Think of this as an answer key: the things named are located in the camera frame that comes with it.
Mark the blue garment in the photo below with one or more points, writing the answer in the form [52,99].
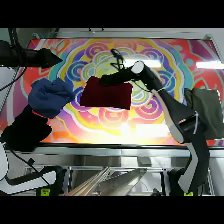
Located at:
[50,96]

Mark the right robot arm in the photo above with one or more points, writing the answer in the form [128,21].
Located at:
[176,110]

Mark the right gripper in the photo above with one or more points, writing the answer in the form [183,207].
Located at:
[115,78]

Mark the olive green garment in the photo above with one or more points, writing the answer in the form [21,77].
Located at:
[208,111]

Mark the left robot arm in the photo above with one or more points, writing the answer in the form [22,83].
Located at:
[23,56]

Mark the black garment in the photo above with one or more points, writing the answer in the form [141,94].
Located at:
[25,130]

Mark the dark red T-shirt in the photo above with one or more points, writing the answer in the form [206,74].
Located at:
[106,95]

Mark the silver frame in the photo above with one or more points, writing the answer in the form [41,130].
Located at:
[116,180]

